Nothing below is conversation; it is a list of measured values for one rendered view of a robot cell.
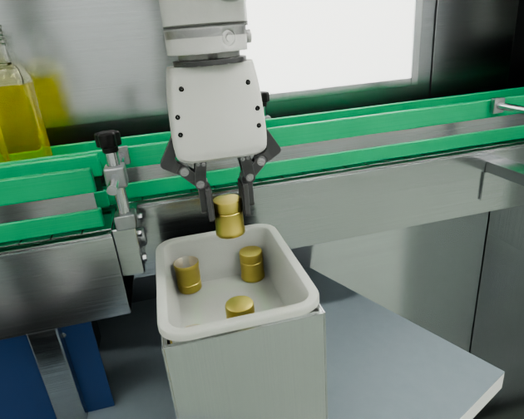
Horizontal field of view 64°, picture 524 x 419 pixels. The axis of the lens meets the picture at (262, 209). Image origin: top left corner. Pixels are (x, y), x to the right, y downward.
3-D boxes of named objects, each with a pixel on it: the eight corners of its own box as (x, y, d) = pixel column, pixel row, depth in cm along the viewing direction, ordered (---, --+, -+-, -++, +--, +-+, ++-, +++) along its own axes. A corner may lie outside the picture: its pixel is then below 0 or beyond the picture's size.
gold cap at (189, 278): (195, 268, 57) (199, 294, 59) (200, 255, 61) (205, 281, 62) (170, 268, 58) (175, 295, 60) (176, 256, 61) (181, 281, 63)
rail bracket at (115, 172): (140, 197, 65) (124, 115, 60) (137, 244, 50) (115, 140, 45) (121, 200, 64) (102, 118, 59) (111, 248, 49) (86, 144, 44)
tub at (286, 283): (275, 269, 67) (271, 219, 64) (328, 367, 47) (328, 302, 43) (165, 291, 64) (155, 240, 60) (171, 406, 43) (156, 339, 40)
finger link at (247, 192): (261, 150, 49) (265, 203, 52) (234, 154, 49) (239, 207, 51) (267, 157, 46) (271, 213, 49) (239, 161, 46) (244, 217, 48)
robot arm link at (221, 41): (244, 24, 46) (246, 53, 47) (163, 31, 45) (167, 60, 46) (260, 21, 39) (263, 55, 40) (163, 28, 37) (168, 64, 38)
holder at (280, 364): (269, 294, 75) (262, 215, 69) (328, 419, 50) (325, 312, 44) (172, 315, 71) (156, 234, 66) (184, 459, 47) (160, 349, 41)
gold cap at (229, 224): (248, 236, 49) (244, 201, 47) (218, 241, 49) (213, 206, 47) (242, 224, 52) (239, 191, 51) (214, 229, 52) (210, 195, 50)
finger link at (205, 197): (205, 158, 48) (212, 211, 51) (177, 161, 48) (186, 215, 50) (208, 165, 45) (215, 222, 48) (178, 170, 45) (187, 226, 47)
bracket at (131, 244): (150, 242, 66) (141, 201, 63) (150, 272, 57) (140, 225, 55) (126, 246, 65) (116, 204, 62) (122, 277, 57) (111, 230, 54)
